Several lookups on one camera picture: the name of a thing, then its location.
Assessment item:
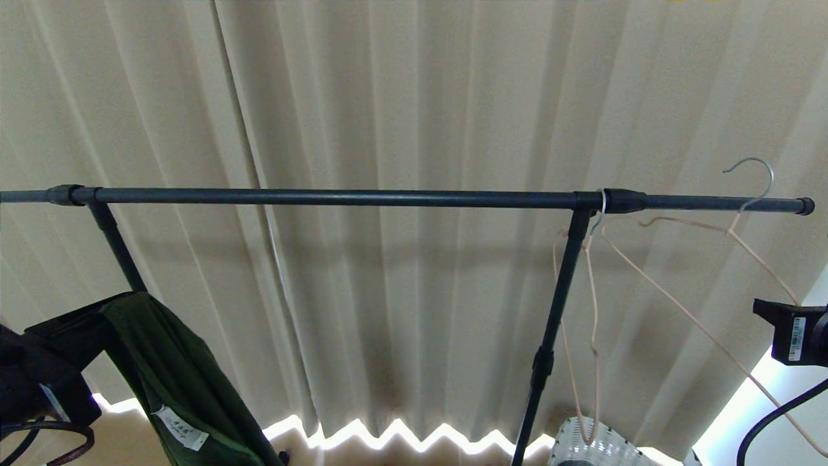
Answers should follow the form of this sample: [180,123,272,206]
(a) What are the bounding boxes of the white laundry basket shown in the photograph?
[549,416,648,466]

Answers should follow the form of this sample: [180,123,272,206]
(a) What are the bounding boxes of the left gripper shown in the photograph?
[0,326,102,431]

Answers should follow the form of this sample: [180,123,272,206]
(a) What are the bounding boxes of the black clothes rack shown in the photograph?
[0,184,816,466]

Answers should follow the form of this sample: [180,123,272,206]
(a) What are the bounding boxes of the green long-sleeved shirt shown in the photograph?
[100,291,285,466]

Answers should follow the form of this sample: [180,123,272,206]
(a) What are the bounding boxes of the pink clothes hanger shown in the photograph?
[600,157,828,457]
[552,190,609,447]

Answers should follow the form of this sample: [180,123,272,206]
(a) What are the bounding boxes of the black cable with white tag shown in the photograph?
[45,424,96,466]

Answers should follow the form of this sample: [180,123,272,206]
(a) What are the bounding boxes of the beige curtain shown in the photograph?
[0,0,828,460]

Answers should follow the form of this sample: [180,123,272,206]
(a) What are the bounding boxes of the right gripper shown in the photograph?
[754,298,828,368]

